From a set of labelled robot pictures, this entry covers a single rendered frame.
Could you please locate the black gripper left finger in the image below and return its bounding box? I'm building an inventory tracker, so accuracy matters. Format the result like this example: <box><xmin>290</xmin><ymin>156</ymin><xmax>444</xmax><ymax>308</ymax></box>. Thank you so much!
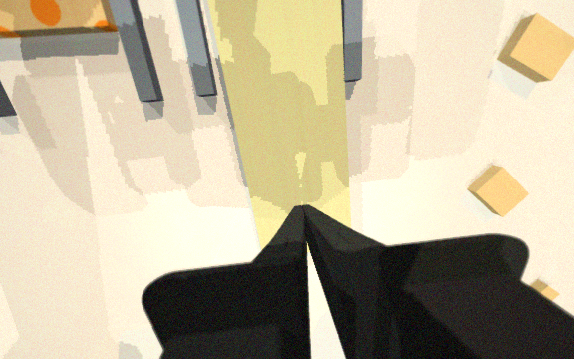
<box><xmin>142</xmin><ymin>205</ymin><xmax>311</xmax><ymax>359</ymax></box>

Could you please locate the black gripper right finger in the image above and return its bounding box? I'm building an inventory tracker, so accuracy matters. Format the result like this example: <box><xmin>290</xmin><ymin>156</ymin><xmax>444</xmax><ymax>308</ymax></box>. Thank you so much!
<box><xmin>302</xmin><ymin>204</ymin><xmax>530</xmax><ymax>359</ymax></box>

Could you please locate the tan cube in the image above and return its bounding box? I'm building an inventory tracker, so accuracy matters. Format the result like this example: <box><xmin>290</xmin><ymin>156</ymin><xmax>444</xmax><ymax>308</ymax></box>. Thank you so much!
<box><xmin>496</xmin><ymin>13</ymin><xmax>574</xmax><ymax>83</ymax></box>
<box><xmin>467</xmin><ymin>165</ymin><xmax>530</xmax><ymax>217</ymax></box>

